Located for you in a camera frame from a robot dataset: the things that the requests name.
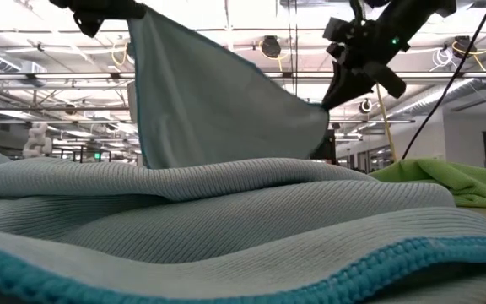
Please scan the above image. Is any white robot figure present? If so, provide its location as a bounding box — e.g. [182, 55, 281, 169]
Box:
[22, 122, 54, 158]

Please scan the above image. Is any black ceiling cable reel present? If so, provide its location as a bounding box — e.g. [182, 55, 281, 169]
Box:
[451, 32, 486, 72]
[258, 35, 284, 60]

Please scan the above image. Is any ceiling light strip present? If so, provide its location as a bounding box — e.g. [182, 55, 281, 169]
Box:
[0, 71, 486, 81]

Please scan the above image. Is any light blue microfiber towel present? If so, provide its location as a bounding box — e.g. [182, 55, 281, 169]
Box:
[127, 6, 331, 170]
[0, 138, 486, 304]

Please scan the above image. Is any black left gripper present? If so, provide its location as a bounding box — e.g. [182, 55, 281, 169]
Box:
[48, 0, 148, 39]

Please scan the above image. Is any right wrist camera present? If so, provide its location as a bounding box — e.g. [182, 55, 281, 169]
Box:
[321, 16, 354, 46]

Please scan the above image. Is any black wall screen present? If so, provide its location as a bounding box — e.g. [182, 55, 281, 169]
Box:
[315, 128, 337, 164]

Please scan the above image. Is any green microfiber towel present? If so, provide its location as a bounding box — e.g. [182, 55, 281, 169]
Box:
[369, 158, 486, 209]

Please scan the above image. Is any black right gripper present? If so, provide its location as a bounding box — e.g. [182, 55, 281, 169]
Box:
[321, 20, 408, 111]

